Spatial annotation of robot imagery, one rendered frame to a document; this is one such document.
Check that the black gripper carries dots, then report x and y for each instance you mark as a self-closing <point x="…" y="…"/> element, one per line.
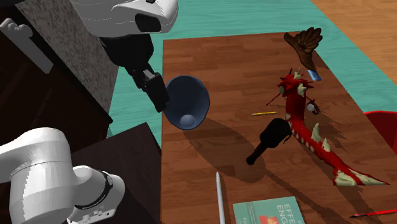
<point x="128" y="49"/>

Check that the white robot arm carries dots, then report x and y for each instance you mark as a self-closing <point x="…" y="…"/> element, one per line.
<point x="40" y="173"/>

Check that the dark blue bowl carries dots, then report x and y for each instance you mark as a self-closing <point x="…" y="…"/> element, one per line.
<point x="189" y="99"/>

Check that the dark robot stand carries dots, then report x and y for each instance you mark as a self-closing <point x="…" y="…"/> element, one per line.
<point x="130" y="152"/>

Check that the brown wooden table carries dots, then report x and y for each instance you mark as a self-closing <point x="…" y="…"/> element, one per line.
<point x="223" y="62"/>

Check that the teal rug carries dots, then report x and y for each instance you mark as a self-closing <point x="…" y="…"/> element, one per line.
<point x="232" y="18"/>

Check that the yellow pencil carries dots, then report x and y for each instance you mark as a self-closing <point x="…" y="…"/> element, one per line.
<point x="264" y="113"/>

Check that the black hairbrush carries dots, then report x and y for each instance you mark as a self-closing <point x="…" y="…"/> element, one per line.
<point x="274" y="133"/>

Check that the white pen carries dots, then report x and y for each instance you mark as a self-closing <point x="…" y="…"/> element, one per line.
<point x="220" y="198"/>

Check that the dark cabinet with granite top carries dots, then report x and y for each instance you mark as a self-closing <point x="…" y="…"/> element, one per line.
<point x="34" y="102"/>

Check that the red dragon figure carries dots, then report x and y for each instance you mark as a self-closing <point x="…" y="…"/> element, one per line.
<point x="296" y="102"/>

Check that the dark watch with pale face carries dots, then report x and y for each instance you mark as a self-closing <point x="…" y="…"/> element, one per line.
<point x="311" y="107"/>

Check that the brown baseball glove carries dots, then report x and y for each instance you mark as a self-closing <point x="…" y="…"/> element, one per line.
<point x="305" y="43"/>

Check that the blue card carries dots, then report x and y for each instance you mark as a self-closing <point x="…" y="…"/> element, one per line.
<point x="314" y="75"/>

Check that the teal book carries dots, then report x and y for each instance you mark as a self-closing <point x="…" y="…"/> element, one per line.
<point x="270" y="211"/>

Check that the red chair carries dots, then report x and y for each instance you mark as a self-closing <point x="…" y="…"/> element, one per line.
<point x="384" y="127"/>

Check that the red pen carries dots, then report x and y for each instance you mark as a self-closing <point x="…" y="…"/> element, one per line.
<point x="375" y="213"/>

